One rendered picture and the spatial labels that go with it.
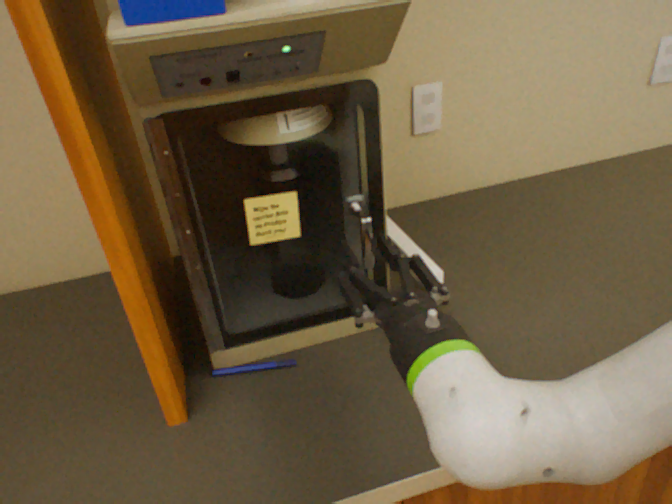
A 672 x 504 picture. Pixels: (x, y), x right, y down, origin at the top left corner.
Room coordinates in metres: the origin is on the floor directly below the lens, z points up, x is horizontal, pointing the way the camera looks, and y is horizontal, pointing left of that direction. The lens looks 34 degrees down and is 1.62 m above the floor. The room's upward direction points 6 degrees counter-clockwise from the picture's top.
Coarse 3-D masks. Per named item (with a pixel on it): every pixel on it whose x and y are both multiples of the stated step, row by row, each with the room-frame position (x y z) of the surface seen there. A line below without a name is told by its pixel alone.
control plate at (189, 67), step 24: (216, 48) 0.64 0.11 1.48; (240, 48) 0.65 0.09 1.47; (264, 48) 0.66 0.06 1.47; (312, 48) 0.68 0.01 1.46; (168, 72) 0.65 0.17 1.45; (192, 72) 0.66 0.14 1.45; (216, 72) 0.67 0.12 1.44; (240, 72) 0.68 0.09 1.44; (264, 72) 0.69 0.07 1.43; (288, 72) 0.71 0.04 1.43; (312, 72) 0.72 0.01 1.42; (168, 96) 0.68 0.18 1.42
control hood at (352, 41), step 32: (256, 0) 0.69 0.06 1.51; (320, 0) 0.66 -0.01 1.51; (352, 0) 0.65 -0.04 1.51; (384, 0) 0.66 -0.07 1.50; (128, 32) 0.60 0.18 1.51; (160, 32) 0.60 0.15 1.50; (192, 32) 0.61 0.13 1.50; (224, 32) 0.62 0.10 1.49; (256, 32) 0.64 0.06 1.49; (288, 32) 0.65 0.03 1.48; (352, 32) 0.68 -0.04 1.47; (384, 32) 0.70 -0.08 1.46; (128, 64) 0.62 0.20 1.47; (320, 64) 0.71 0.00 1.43; (352, 64) 0.73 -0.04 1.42; (160, 96) 0.68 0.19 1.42
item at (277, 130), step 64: (192, 128) 0.71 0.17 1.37; (256, 128) 0.72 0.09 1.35; (320, 128) 0.74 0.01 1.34; (192, 192) 0.70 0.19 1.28; (256, 192) 0.72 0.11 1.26; (320, 192) 0.74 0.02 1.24; (256, 256) 0.72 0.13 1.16; (320, 256) 0.74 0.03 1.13; (256, 320) 0.71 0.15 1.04; (320, 320) 0.74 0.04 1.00
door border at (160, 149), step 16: (160, 128) 0.70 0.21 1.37; (160, 144) 0.69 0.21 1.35; (160, 160) 0.69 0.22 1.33; (176, 176) 0.70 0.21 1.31; (176, 192) 0.70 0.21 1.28; (176, 208) 0.69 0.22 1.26; (176, 224) 0.69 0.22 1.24; (192, 240) 0.70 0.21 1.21; (192, 256) 0.69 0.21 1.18; (192, 272) 0.69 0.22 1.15; (192, 288) 0.69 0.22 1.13; (208, 288) 0.70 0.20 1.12; (208, 304) 0.70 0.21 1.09; (208, 320) 0.69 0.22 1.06; (208, 336) 0.69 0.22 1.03
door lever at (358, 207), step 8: (352, 208) 0.75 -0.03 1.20; (360, 208) 0.74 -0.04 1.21; (360, 216) 0.72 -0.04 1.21; (368, 216) 0.71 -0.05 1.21; (360, 224) 0.71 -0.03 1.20; (368, 224) 0.70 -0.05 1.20; (360, 232) 0.71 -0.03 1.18; (368, 232) 0.71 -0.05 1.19; (368, 240) 0.71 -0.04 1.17; (368, 248) 0.71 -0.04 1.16; (368, 256) 0.70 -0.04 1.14; (368, 264) 0.70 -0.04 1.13
